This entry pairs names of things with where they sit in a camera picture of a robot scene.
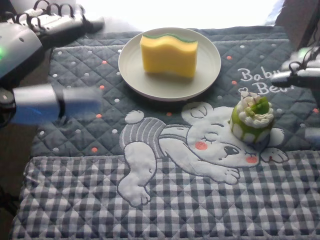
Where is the yellow sponge with green layer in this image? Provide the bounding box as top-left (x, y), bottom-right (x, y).
top-left (140, 32), bottom-right (199, 80)

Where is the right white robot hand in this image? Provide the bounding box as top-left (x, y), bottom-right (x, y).
top-left (271, 46), bottom-right (320, 142)

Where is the grey quilt with bear print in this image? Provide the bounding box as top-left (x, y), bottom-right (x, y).
top-left (8, 24), bottom-right (320, 240)

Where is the white round plate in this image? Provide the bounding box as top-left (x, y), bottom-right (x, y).
top-left (117, 27), bottom-right (222, 102)

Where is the dark post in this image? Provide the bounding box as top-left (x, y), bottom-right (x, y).
top-left (274, 0), bottom-right (320, 51)

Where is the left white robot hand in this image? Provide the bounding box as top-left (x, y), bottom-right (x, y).
top-left (0, 0), bottom-right (106, 128)

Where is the green toy cake with cream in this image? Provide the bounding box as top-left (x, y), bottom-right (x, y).
top-left (227, 90), bottom-right (275, 145)

